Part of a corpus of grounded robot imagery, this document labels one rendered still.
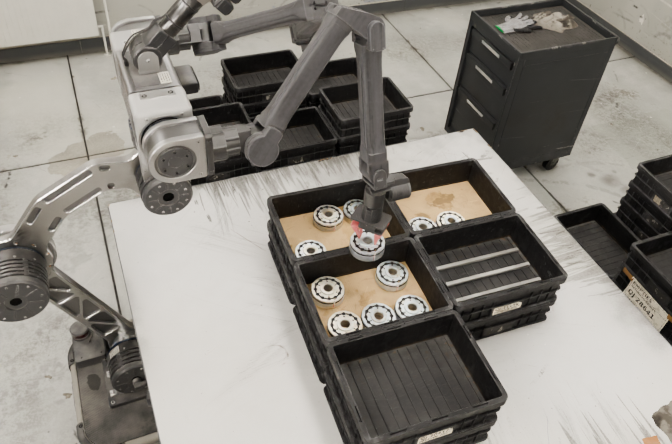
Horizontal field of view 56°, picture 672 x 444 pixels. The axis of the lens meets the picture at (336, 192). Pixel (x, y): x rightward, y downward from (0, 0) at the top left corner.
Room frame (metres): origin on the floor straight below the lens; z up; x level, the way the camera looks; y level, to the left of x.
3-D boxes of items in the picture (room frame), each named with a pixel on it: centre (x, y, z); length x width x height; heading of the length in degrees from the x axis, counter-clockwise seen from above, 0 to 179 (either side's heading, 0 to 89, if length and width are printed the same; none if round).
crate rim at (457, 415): (0.94, -0.26, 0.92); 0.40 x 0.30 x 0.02; 114
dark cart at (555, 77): (3.07, -0.98, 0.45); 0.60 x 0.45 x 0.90; 116
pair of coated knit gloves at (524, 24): (3.08, -0.84, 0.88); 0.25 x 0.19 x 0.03; 116
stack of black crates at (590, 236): (2.08, -1.24, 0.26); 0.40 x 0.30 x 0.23; 26
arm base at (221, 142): (1.16, 0.28, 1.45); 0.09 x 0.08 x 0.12; 26
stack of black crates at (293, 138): (2.51, 0.26, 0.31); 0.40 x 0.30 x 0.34; 116
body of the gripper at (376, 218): (1.28, -0.10, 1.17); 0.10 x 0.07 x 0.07; 68
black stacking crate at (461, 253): (1.38, -0.50, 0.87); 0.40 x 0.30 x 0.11; 114
